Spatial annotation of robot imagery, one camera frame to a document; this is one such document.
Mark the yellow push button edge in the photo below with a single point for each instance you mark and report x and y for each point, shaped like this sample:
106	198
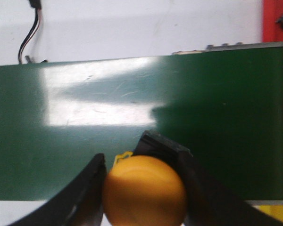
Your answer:
144	189

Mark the green conveyor belt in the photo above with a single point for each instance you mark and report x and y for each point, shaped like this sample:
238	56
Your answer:
54	117

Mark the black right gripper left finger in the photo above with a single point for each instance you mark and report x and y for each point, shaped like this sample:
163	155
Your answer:
78	204

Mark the aluminium conveyor frame rail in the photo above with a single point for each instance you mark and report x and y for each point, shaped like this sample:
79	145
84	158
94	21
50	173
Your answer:
235	116

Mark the red plastic tray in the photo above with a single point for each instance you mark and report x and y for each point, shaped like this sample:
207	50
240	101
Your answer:
272	10

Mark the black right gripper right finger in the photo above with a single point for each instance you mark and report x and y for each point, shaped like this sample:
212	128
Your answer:
212	204

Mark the yellow plastic tray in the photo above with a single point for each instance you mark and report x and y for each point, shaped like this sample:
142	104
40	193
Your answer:
271	208

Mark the black sensor with cable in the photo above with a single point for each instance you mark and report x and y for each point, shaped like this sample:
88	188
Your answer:
37	6

